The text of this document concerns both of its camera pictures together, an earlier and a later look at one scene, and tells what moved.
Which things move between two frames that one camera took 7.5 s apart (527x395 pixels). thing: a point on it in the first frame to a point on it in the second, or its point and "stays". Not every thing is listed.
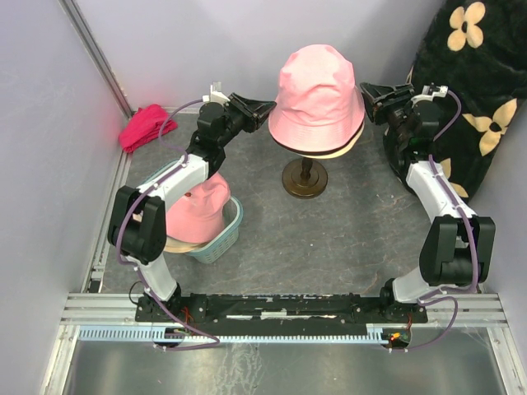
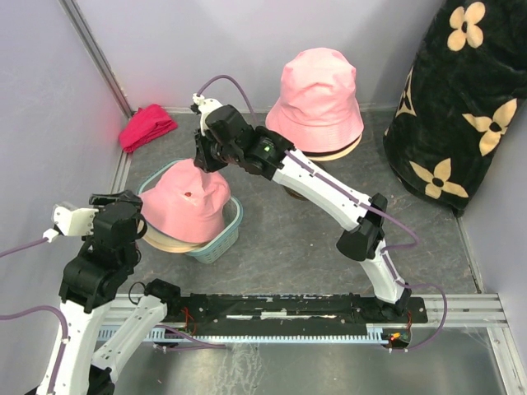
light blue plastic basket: [233, 213] stays
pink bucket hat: [318, 105] stays
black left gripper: [254, 111] to [98, 198]
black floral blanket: [478, 47] stays
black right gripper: [381, 105] to [202, 159]
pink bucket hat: [199, 217] stays
